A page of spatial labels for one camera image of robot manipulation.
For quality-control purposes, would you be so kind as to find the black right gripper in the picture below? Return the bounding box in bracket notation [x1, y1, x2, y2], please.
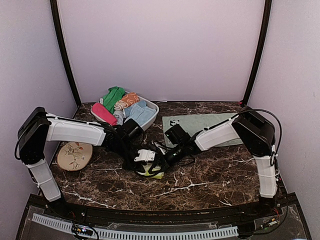
[149, 143, 186, 175]

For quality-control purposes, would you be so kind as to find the yellow green patterned towel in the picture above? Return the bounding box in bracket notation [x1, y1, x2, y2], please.
[136, 163, 164, 179]

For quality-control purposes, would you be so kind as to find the pink microfibre towel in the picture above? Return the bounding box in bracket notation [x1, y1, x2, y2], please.
[90, 102, 117, 126]

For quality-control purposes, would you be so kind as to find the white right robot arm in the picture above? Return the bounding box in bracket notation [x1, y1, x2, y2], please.
[155, 106, 279, 217]

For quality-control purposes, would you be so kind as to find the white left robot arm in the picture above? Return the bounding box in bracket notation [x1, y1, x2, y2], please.
[14, 107, 144, 218]

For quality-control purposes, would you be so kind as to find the mint green panda towel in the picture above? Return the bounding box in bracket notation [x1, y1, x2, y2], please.
[162, 113, 235, 148]

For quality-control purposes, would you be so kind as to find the small blue rolled towel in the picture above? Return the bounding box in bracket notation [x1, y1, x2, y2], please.
[113, 110, 125, 125]

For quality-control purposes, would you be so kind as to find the light blue rolled towel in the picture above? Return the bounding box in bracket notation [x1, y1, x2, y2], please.
[123, 100, 156, 126]

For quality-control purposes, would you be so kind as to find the orange rolled towel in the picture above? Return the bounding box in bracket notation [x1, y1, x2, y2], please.
[114, 92, 140, 111]

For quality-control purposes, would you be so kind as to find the grey plastic basin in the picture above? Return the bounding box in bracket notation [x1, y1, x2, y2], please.
[90, 95, 159, 131]

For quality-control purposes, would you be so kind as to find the green rolled towel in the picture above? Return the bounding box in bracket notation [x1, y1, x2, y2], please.
[99, 86, 125, 114]

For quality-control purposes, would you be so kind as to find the round painted ceramic plate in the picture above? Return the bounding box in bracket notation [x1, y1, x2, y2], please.
[57, 142, 93, 172]

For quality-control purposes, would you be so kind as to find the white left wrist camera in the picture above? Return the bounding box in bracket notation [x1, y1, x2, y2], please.
[134, 149, 156, 163]

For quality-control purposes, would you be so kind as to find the black left camera cable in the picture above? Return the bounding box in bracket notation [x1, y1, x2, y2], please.
[132, 159, 161, 177]

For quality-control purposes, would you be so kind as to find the grey slotted cable duct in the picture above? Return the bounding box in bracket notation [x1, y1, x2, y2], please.
[31, 213, 239, 240]

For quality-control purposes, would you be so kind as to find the black front table rail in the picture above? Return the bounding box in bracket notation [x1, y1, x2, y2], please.
[27, 193, 298, 226]

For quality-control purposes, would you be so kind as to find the black left corner post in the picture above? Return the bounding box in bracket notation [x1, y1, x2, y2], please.
[49, 0, 82, 108]

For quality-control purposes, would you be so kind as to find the black corner post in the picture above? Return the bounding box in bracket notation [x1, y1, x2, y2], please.
[240, 0, 272, 107]
[49, 0, 82, 108]

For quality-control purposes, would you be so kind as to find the black right corner post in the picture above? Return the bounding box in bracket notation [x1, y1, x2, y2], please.
[240, 0, 272, 107]

